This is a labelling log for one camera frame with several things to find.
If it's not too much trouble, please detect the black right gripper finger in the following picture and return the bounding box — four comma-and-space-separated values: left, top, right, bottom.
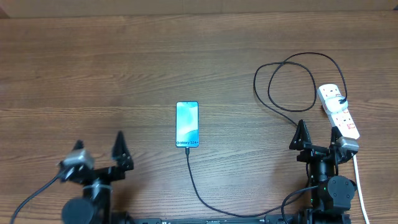
330, 126, 342, 146
289, 119, 312, 151

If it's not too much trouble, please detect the blue Galaxy S24+ smartphone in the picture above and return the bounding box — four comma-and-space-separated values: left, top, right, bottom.
175, 101, 199, 147

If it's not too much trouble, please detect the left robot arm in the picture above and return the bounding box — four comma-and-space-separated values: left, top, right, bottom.
59, 131, 134, 224

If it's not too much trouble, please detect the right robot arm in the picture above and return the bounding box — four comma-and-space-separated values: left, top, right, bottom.
281, 119, 359, 224

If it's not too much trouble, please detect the white charger adapter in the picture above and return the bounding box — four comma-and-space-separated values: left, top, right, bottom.
325, 96, 348, 114

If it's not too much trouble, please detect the white power strip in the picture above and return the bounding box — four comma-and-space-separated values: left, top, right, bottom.
317, 84, 360, 139

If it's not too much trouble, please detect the white power strip cord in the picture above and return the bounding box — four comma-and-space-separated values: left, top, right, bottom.
353, 154, 370, 224

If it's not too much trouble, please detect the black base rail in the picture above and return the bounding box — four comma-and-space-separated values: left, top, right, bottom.
111, 212, 351, 224

